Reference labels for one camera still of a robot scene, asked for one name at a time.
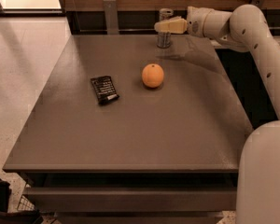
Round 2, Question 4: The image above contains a black base object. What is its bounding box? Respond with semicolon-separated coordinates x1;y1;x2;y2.
0;178;43;224

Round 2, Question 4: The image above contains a grey drawer front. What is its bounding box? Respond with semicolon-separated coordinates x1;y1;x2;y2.
23;188;236;213

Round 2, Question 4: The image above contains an orange fruit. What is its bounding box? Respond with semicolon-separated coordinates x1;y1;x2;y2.
142;63;164;89

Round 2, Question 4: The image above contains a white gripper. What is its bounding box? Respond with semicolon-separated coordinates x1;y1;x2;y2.
154;7;213;37

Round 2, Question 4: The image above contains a left metal bracket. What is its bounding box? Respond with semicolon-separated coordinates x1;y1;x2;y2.
104;0;119;35

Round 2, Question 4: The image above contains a black snack packet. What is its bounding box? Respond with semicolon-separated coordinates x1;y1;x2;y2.
91;76;119;105

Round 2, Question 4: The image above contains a silver redbull can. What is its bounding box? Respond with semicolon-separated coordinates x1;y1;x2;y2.
156;7;175;49

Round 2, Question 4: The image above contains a metal bracket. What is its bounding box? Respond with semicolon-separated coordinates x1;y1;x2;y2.
104;0;119;35
250;0;265;8

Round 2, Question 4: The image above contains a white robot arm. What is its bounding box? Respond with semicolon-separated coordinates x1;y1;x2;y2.
154;4;280;224

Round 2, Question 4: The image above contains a right metal bracket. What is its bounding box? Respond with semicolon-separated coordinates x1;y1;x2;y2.
250;0;265;8

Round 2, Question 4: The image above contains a wire mesh basket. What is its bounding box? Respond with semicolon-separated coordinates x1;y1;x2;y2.
17;191;35;211

